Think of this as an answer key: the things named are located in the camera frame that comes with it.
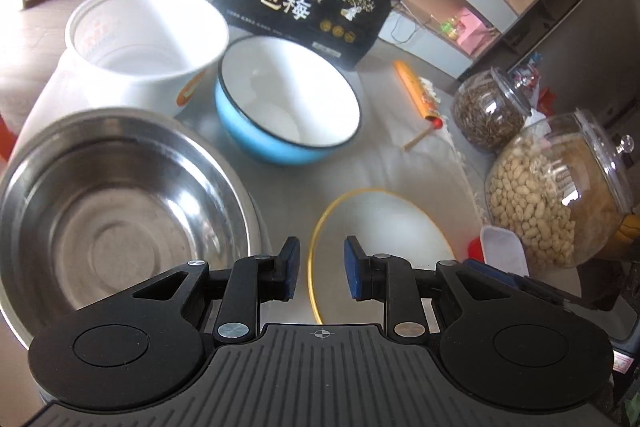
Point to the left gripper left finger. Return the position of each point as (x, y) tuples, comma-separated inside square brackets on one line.
[(225, 304)]

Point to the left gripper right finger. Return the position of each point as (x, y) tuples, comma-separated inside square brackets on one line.
[(452, 286)]

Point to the white plate yellow rim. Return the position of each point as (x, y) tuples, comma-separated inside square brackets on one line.
[(384, 223)]

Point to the stainless steel bowl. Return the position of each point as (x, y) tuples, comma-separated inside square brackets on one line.
[(104, 199)]

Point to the blue enamel bowl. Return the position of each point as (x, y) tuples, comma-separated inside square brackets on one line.
[(282, 103)]

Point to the white plastic container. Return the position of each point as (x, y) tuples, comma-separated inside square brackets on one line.
[(503, 250)]

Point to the wooden stick red ball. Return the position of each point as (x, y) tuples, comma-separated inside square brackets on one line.
[(422, 135)]

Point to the glass jar sunflower seeds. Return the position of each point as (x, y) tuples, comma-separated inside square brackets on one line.
[(489, 110)]

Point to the orange cartoon case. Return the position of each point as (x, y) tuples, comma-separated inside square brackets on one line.
[(425, 103)]

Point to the glass jar of peanuts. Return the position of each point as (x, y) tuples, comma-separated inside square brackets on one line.
[(561, 186)]

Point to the pink box on shelf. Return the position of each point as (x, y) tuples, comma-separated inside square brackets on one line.
[(472, 33)]

